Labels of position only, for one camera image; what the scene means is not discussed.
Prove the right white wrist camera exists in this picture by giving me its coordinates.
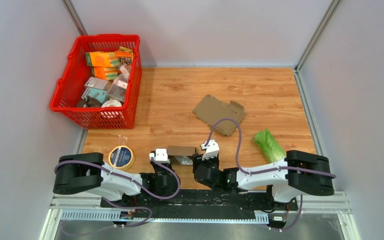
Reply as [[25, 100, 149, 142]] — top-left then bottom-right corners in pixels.
[[200, 139, 220, 160]]

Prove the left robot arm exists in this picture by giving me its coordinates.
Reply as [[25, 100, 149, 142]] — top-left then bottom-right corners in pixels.
[[53, 148, 181, 208]]

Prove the colourful snack packet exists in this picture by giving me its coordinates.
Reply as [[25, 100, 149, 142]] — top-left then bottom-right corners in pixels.
[[114, 46, 134, 66]]

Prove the small white plastic packet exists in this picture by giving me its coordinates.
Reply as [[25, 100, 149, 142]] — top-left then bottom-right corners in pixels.
[[174, 155, 193, 166]]

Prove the white tape roll in basket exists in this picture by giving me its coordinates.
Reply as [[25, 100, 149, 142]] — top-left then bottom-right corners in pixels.
[[101, 99, 123, 108]]

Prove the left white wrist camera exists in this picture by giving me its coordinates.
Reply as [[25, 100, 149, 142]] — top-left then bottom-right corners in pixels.
[[149, 148, 170, 164]]

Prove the orange green box lower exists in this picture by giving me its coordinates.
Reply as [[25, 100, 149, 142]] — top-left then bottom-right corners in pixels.
[[91, 66, 119, 81]]

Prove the teal box in basket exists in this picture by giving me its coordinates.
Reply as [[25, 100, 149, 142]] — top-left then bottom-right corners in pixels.
[[81, 87, 109, 104]]

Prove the orange green box upper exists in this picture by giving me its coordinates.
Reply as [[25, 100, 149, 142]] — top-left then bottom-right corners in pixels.
[[85, 51, 120, 68]]

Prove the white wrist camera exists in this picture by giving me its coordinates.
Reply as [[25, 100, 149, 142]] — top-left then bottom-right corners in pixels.
[[200, 139, 220, 160], [149, 148, 170, 164]]

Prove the red plastic shopping basket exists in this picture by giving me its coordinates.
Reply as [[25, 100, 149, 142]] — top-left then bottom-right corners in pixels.
[[49, 34, 143, 130]]

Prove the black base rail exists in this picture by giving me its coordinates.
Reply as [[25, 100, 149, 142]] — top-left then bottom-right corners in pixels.
[[61, 189, 299, 224]]

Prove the orange green box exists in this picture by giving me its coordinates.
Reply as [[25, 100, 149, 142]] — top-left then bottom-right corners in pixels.
[[91, 66, 119, 81], [85, 51, 120, 68]]

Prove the green napa cabbage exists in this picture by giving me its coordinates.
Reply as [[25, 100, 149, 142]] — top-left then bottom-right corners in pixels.
[[253, 128, 287, 163]]

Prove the clear packet in basket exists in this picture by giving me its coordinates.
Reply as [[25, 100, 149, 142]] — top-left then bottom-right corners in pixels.
[[107, 75, 128, 103]]

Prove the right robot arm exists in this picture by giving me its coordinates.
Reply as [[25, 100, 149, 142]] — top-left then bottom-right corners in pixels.
[[192, 150, 336, 210]]

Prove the cardboard box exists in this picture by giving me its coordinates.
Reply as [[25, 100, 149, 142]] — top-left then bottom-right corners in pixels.
[[167, 145, 198, 165], [192, 94, 246, 128]]

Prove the grey packet in basket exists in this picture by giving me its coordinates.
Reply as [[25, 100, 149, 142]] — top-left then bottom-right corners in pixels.
[[84, 76, 110, 91]]

